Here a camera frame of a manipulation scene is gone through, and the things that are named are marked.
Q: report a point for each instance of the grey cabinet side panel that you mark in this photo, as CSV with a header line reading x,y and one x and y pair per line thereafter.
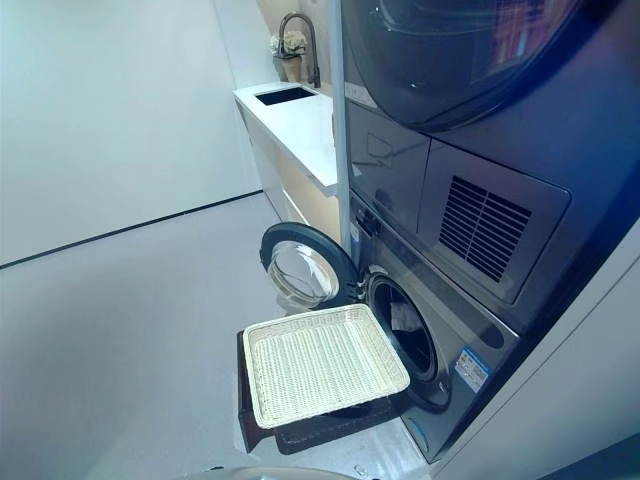
x,y
575,375

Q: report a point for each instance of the potted white flowers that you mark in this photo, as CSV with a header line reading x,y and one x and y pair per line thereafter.
x,y
292,45

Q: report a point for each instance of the white counter cabinet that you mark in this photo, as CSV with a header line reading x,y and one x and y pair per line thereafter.
x,y
300,135

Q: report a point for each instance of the dark arched faucet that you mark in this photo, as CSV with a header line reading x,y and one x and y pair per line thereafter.
x,y
315,60

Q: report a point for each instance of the white cabinet pillar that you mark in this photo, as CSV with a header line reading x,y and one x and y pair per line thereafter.
x,y
341,125

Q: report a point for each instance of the round dryer door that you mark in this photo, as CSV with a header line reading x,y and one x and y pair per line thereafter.
x,y
450,50

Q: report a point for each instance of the silver robot torso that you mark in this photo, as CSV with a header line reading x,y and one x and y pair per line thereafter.
x,y
250,474

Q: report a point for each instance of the cream wicker tray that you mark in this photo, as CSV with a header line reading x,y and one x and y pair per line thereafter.
x,y
320,365

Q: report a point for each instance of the round glass washer door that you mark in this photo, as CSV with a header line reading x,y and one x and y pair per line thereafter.
x,y
300,272

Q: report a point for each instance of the dark brown stool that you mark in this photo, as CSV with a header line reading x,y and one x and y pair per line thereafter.
x,y
250,420

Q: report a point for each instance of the blue white washer sticker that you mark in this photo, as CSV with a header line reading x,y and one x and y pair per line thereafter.
x,y
472,367

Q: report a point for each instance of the black rectangular sink basin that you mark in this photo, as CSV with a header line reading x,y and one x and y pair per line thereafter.
x,y
285,96

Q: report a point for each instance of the dark grey stacked dryer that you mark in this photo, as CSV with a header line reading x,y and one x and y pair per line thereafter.
x,y
400,165

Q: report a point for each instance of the dark grey washing machine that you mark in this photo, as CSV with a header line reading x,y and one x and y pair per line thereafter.
x,y
465,325

